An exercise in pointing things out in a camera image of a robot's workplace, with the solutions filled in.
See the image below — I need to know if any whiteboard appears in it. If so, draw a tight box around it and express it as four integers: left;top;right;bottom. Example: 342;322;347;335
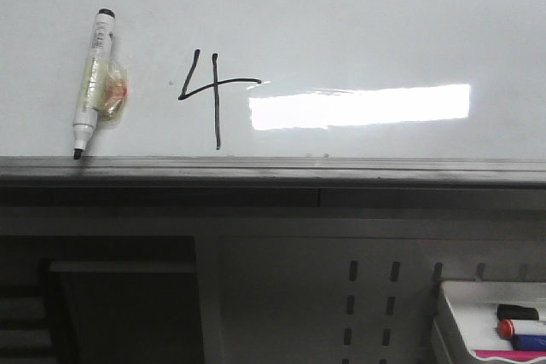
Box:
1;0;545;185

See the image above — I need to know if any pink marker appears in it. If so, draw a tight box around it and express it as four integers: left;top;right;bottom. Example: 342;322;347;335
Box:
474;350;545;362

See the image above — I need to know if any white perforated pegboard panel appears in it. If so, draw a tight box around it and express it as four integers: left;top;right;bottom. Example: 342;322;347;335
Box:
218;237;545;363

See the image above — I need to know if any dark panel with white bar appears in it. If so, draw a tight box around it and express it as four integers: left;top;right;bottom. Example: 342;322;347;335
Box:
40;260;205;363

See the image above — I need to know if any blue capped marker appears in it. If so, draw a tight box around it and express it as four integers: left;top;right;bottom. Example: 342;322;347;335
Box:
511;334;546;351

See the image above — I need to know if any red capped marker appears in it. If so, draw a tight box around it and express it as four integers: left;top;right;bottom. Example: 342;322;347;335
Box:
497;319;546;339

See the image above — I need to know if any white plastic marker tray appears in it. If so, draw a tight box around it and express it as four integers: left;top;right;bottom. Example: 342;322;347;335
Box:
431;280;545;363

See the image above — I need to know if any white marker with taped magnet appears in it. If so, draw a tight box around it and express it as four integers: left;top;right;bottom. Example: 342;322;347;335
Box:
73;9;128;160

